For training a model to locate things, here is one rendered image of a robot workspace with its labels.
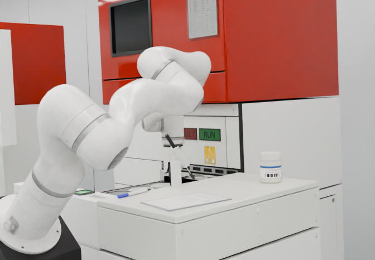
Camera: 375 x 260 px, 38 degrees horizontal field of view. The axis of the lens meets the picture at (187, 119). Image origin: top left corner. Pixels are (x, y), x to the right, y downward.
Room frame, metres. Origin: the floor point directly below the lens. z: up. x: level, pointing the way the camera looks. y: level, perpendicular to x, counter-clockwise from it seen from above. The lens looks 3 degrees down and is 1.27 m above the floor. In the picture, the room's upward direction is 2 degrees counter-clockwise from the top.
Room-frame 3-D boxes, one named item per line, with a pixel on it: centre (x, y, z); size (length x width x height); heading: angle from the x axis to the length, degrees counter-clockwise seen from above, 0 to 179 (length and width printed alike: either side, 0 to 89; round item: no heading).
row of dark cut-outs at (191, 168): (2.16, -0.03, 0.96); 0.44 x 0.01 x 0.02; 43
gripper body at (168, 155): (2.01, 0.06, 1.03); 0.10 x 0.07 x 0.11; 164
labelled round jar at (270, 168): (1.76, -0.27, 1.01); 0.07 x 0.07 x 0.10
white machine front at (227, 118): (2.30, 0.08, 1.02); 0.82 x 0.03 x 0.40; 43
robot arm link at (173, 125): (2.01, 0.06, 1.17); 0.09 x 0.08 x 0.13; 108
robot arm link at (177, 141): (2.01, 0.06, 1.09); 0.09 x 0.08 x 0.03; 164
